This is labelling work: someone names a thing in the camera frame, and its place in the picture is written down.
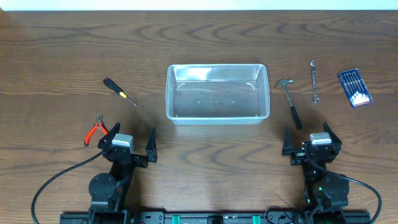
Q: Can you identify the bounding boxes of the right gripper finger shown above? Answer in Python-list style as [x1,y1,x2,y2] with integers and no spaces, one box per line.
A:
[323,121,341,145]
[281,126,294,156]

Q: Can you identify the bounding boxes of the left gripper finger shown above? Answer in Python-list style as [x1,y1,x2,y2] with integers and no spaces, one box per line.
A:
[145,128,158,163]
[101,122,121,144]

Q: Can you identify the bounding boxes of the red handled cutting pliers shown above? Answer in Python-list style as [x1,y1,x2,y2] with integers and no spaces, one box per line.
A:
[84,115,108,147]

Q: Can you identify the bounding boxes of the steel claw hammer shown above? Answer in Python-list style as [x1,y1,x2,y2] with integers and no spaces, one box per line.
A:
[275,78,303,130]

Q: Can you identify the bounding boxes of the silver combination wrench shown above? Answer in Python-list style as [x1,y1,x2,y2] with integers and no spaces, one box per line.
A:
[310,60,320,104]

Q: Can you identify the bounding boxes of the black yellow screwdriver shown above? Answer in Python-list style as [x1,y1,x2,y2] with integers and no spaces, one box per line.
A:
[103,78,137,106]

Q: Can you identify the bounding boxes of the blue precision screwdriver set case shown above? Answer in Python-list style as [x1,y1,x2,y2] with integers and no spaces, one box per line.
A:
[338,68,373,108]

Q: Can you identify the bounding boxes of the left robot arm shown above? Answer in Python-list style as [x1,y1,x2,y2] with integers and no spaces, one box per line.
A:
[88,123,158,212]

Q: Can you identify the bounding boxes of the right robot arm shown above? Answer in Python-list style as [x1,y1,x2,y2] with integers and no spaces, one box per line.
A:
[281,123,349,213]

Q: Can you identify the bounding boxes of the clear plastic container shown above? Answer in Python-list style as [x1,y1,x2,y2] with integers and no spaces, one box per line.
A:
[165,63,271,125]

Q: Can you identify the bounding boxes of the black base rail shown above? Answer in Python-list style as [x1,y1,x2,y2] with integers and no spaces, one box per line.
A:
[59,210,371,224]

